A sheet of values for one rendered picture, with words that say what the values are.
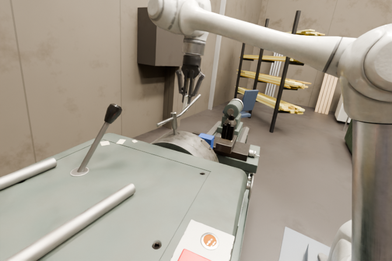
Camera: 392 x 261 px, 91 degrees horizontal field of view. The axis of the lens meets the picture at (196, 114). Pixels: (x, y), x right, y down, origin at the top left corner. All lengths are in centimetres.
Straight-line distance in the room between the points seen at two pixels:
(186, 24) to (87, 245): 56
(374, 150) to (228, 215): 31
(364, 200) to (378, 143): 13
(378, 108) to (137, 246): 46
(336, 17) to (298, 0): 152
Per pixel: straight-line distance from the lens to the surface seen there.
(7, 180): 52
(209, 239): 36
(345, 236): 87
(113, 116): 48
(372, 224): 59
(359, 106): 49
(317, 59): 65
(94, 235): 38
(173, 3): 64
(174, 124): 73
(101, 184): 47
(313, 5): 935
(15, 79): 267
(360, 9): 933
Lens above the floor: 153
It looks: 17 degrees down
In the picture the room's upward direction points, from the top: 6 degrees clockwise
